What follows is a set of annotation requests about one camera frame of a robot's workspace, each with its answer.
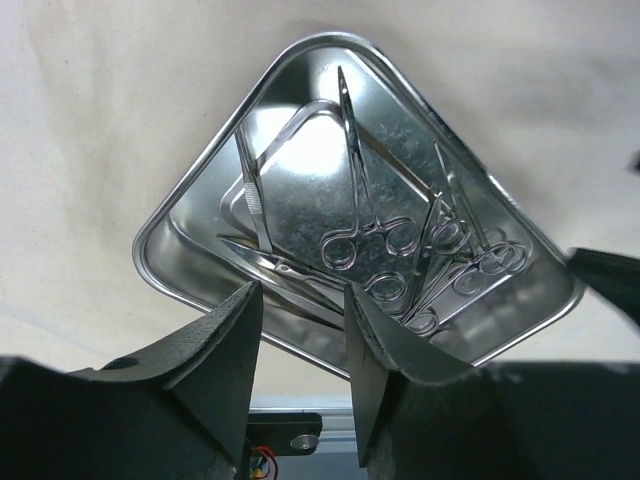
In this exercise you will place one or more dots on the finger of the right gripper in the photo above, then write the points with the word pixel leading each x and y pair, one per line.
pixel 613 276

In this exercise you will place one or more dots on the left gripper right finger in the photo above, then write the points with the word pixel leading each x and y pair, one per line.
pixel 379 351

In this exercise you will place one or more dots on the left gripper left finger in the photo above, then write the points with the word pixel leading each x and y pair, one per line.
pixel 206 367

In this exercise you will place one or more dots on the surgical scissors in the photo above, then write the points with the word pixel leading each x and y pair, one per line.
pixel 309 289

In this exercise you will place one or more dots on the surgical forceps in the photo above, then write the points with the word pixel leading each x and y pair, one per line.
pixel 400 235

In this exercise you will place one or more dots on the steel instrument tray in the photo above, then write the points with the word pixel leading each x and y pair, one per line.
pixel 292 121

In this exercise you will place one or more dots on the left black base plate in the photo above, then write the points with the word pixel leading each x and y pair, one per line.
pixel 285 433

